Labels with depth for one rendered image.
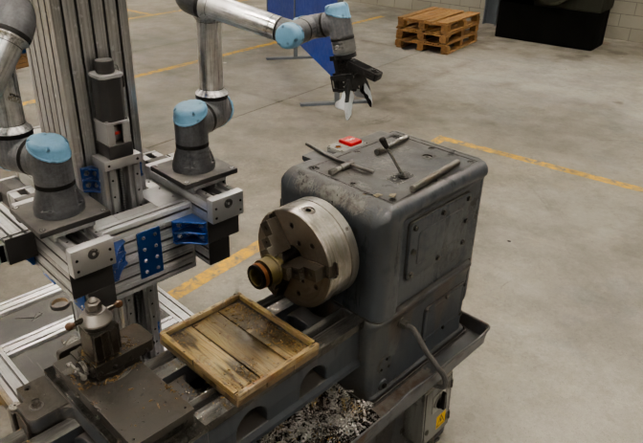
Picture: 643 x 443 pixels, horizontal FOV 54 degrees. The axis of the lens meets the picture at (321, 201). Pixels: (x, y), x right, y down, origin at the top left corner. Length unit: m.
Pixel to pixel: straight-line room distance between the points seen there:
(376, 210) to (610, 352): 2.04
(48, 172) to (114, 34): 0.51
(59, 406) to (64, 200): 0.61
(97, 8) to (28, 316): 1.70
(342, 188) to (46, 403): 0.99
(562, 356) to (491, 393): 0.50
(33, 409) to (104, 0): 1.21
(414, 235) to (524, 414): 1.35
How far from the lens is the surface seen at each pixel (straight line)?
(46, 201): 2.02
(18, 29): 1.86
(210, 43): 2.24
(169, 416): 1.56
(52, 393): 1.79
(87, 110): 2.19
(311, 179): 1.98
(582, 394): 3.27
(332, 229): 1.79
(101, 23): 2.16
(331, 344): 1.91
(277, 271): 1.78
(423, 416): 2.47
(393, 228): 1.82
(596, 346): 3.59
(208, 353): 1.85
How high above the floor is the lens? 2.07
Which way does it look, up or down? 27 degrees down
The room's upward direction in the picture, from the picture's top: 2 degrees clockwise
